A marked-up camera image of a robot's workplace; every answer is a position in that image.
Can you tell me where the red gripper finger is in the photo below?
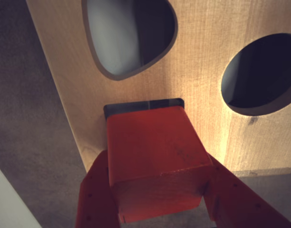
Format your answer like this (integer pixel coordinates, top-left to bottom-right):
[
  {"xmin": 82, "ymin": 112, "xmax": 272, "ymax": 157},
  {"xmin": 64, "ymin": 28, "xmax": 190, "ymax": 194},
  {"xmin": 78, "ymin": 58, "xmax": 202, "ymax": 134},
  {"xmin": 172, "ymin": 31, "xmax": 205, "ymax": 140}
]
[
  {"xmin": 202, "ymin": 152, "xmax": 291, "ymax": 228},
  {"xmin": 74, "ymin": 149, "xmax": 120, "ymax": 228}
]

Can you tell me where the red wooden cube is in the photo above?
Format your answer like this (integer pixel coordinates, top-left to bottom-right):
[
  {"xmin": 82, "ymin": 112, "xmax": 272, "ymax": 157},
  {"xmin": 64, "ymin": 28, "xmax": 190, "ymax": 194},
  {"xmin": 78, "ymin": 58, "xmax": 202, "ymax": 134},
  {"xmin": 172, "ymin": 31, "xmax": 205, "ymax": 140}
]
[{"xmin": 106, "ymin": 105, "xmax": 214, "ymax": 224}]

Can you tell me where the wooden shape sorter box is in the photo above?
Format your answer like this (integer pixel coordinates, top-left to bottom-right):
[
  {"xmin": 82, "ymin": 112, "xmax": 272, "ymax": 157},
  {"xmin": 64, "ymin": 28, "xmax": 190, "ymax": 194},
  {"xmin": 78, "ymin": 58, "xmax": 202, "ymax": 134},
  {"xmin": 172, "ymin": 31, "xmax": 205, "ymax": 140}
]
[{"xmin": 25, "ymin": 0, "xmax": 291, "ymax": 175}]

